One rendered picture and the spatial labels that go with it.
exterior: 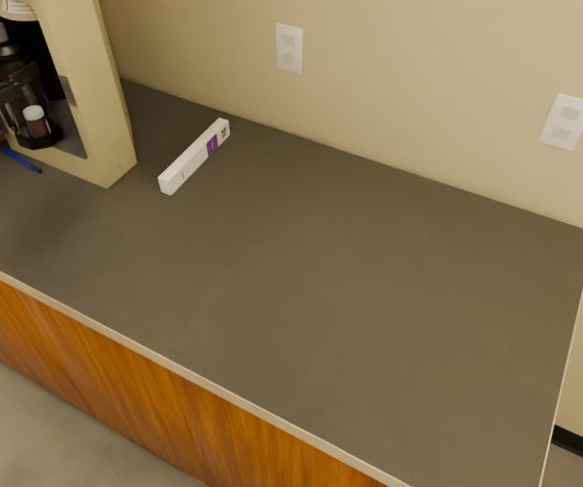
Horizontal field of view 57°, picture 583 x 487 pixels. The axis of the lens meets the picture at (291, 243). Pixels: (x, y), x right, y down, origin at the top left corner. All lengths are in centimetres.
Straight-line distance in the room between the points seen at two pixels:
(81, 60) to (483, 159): 89
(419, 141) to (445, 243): 28
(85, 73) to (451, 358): 90
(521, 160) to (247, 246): 63
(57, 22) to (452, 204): 90
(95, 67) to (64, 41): 10
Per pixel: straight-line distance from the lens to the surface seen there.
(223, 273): 111
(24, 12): 123
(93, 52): 122
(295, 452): 112
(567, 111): 121
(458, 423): 97
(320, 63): 133
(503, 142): 128
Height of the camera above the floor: 179
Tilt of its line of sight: 48 degrees down
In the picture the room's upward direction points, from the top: straight up
